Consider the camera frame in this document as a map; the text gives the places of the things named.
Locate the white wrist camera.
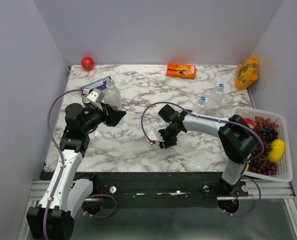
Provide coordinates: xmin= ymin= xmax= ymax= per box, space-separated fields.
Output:
xmin=146 ymin=130 xmax=164 ymax=145
xmin=86 ymin=88 xmax=105 ymax=109

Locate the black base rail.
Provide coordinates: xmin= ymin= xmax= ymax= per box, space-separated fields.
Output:
xmin=73 ymin=172 xmax=248 ymax=209

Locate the purple white flat box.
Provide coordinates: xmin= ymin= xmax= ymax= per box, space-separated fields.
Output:
xmin=81 ymin=76 xmax=112 ymax=91

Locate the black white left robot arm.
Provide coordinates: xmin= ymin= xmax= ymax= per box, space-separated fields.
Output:
xmin=26 ymin=103 xmax=126 ymax=240

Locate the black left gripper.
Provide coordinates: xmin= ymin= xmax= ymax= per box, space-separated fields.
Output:
xmin=82 ymin=101 xmax=127 ymax=133

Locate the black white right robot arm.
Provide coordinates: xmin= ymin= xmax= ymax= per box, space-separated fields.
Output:
xmin=158 ymin=104 xmax=258 ymax=196

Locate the clear plastic bottle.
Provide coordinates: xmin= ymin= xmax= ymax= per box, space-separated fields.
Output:
xmin=192 ymin=95 xmax=207 ymax=115
xmin=207 ymin=84 xmax=225 ymax=110
xmin=103 ymin=79 xmax=124 ymax=126

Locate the orange razor box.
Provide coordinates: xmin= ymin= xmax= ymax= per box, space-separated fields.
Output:
xmin=166 ymin=62 xmax=197 ymax=80

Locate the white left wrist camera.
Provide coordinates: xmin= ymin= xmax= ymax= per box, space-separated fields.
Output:
xmin=86 ymin=88 xmax=105 ymax=109

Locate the red dragon fruit toy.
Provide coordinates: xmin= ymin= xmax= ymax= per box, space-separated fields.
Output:
xmin=244 ymin=118 xmax=257 ymax=132

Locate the blue white bottle cap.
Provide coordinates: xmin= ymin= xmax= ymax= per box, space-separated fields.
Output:
xmin=199 ymin=96 xmax=206 ymax=102
xmin=218 ymin=83 xmax=225 ymax=89

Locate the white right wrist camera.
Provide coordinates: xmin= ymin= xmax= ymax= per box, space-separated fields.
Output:
xmin=146 ymin=130 xmax=164 ymax=145

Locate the orange snack bag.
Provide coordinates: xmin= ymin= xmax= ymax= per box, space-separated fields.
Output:
xmin=235 ymin=55 xmax=260 ymax=90

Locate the purple grape bunch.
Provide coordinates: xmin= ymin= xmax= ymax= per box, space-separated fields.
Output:
xmin=248 ymin=116 xmax=279 ymax=176

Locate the white plastic basket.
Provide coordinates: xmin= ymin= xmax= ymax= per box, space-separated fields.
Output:
xmin=233 ymin=107 xmax=293 ymax=183

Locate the black drink can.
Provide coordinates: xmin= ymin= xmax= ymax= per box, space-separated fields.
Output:
xmin=82 ymin=95 xmax=91 ymax=105

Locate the red apple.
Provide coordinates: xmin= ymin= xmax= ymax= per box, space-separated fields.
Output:
xmin=81 ymin=57 xmax=95 ymax=71

